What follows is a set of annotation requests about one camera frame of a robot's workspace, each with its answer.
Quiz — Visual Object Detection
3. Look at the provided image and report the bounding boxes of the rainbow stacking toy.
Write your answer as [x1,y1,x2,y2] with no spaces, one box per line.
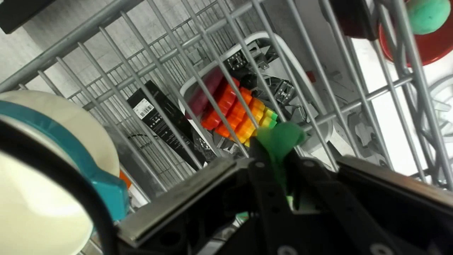
[185,68,280,146]

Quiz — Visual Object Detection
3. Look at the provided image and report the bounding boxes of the green ball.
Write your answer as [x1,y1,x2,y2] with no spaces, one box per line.
[406,0,453,37]

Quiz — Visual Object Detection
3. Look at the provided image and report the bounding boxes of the black box with white label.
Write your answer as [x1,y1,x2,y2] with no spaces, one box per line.
[126,80,210,172]

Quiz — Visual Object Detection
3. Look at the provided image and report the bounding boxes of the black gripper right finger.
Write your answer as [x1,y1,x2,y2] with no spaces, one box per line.
[286,156,395,255]

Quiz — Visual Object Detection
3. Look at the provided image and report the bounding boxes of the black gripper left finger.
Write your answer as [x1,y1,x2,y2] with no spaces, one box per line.
[245,136,296,255]

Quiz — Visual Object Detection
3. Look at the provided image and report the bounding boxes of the white wire dish rack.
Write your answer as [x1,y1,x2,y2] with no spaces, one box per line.
[0,0,453,255]

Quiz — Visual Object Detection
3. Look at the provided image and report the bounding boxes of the white pot with teal band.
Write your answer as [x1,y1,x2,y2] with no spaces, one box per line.
[0,90,130,255]

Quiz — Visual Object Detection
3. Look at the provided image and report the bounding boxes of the green plush toy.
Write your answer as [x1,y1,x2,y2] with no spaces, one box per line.
[253,121,309,210]

